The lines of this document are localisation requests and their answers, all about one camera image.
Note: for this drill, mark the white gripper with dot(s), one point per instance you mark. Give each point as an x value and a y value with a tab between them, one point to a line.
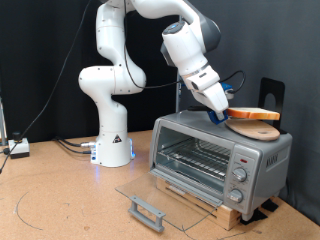
208	90

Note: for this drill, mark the white bread slice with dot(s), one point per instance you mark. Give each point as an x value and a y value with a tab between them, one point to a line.
256	114

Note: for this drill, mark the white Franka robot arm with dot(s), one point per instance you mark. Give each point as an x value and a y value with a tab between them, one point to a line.
110	80

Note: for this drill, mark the silver oven knob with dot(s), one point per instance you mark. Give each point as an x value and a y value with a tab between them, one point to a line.
235	196
240	174

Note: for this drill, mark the silver toaster oven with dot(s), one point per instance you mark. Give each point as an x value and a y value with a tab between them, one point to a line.
263	166

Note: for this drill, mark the round wooden cutting board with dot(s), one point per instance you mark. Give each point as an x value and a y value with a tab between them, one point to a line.
256	131

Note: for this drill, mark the vertical metal pole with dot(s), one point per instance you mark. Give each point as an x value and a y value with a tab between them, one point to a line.
178	96

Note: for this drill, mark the black metal bookend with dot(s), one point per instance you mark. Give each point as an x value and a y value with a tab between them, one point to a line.
271	86

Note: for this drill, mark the wooden slatted crate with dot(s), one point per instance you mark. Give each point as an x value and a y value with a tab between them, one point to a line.
226	216

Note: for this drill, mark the black foam pad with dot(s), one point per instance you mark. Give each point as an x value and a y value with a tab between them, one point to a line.
270	205
253	216

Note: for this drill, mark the emergency stop button box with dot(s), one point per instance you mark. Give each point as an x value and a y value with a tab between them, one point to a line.
19	146

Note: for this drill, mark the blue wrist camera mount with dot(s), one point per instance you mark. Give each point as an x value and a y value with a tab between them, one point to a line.
228	90

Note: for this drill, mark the metal frame post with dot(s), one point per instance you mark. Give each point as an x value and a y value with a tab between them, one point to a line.
2	123

